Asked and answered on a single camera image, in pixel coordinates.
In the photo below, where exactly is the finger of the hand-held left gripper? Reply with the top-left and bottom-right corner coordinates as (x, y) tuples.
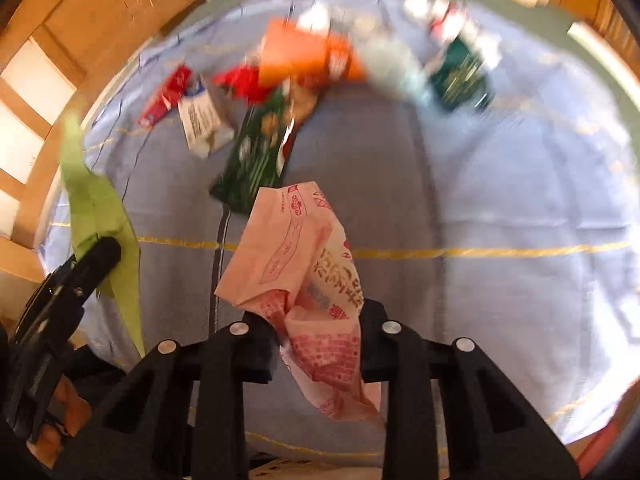
(70, 236), (123, 307)

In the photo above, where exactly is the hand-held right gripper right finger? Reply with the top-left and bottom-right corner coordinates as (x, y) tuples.
(360, 301), (582, 480)

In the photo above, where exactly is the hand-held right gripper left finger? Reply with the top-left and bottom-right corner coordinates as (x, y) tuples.
(55, 311), (281, 480)

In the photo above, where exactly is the light green paper wrapper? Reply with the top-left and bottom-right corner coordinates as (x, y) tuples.
(59, 112), (147, 358)

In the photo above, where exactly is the pink printed paper wrapper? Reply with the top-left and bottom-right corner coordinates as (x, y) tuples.
(214, 180), (386, 428)

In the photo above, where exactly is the orange snack packet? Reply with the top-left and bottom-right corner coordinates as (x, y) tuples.
(257, 17), (369, 89)

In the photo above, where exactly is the person's left hand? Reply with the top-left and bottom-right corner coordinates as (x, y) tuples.
(37, 375), (94, 466)

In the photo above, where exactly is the white paper carton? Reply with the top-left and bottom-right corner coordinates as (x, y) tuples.
(177, 75), (237, 159)

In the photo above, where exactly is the red white long wrapper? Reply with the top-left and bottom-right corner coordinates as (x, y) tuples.
(137, 62), (194, 129)

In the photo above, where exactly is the green snack packet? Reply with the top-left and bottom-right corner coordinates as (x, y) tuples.
(209, 82), (302, 216)

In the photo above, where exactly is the blue checked bedsheet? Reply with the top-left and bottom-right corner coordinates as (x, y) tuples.
(37, 0), (637, 457)

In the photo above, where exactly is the red crumpled wrapper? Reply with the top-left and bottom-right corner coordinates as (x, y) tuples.
(212, 62), (273, 107)

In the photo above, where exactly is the wooden lattice panel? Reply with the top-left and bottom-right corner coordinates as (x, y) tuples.
(0, 0), (213, 288)

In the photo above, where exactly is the dark green packet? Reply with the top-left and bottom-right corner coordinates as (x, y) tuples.
(425, 37), (497, 112)

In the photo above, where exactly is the clear plastic bag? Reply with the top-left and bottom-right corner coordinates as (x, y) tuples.
(359, 35), (432, 107)

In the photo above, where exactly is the white crumpled paper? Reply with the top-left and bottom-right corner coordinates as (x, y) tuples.
(297, 1), (334, 34)

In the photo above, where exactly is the white metal rail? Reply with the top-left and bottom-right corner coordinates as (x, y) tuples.
(566, 21), (607, 45)

